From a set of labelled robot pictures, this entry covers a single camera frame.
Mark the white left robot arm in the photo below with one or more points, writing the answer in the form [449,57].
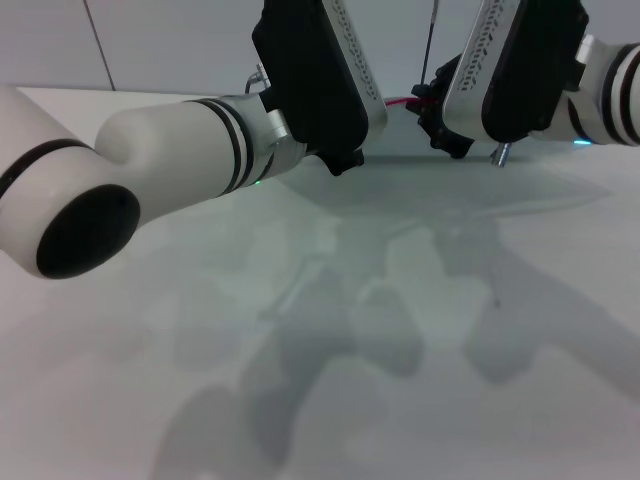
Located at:
[165,150]

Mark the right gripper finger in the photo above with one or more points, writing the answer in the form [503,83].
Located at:
[436,85]
[445,135]

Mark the thin dark rod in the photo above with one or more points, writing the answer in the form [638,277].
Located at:
[429,45]

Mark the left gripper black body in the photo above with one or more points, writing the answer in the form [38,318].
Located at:
[310,75]

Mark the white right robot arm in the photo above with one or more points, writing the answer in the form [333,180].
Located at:
[620,90]

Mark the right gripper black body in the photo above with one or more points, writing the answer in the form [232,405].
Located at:
[525,75]

